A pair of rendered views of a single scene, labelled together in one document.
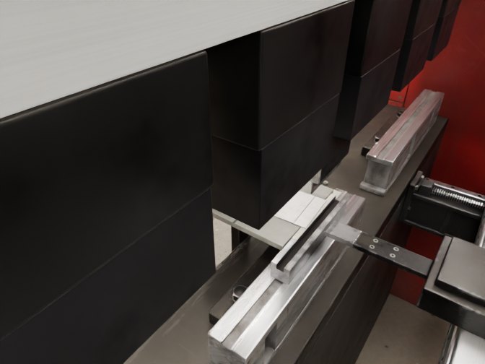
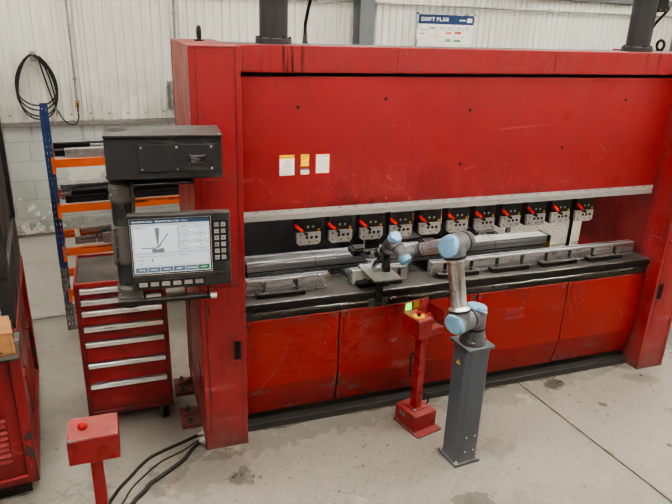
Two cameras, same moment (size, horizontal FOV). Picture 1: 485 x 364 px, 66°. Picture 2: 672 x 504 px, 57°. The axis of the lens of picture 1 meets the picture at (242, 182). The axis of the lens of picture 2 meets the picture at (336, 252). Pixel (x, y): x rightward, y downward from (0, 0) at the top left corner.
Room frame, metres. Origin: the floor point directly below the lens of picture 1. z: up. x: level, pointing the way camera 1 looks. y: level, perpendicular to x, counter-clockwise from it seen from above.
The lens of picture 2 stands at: (3.61, 1.73, 2.43)
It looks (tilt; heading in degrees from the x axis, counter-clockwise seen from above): 20 degrees down; 214
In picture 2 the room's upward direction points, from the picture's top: 2 degrees clockwise
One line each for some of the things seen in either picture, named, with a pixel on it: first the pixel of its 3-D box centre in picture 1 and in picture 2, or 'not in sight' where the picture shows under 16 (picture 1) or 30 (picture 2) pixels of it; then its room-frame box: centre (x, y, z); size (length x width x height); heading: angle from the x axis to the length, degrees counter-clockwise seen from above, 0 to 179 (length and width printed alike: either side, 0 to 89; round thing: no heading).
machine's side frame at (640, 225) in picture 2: not in sight; (637, 209); (-1.48, 1.07, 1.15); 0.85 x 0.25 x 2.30; 54
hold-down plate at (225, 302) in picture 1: (273, 265); (378, 281); (0.47, -0.06, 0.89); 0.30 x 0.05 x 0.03; 144
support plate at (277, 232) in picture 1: (245, 190); (379, 272); (0.55, -0.01, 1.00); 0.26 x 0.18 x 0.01; 54
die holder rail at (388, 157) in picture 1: (407, 134); (286, 283); (0.91, -0.45, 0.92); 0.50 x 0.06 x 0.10; 144
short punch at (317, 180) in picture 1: (330, 150); (371, 244); (0.46, -0.13, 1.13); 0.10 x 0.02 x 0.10; 144
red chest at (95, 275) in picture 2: not in sight; (126, 339); (1.48, -1.29, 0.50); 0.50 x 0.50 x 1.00; 54
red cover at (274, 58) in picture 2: not in sight; (482, 61); (-0.06, 0.26, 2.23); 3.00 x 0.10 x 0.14; 144
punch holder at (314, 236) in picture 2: (429, 7); (306, 229); (0.81, -0.37, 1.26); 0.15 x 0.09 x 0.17; 144
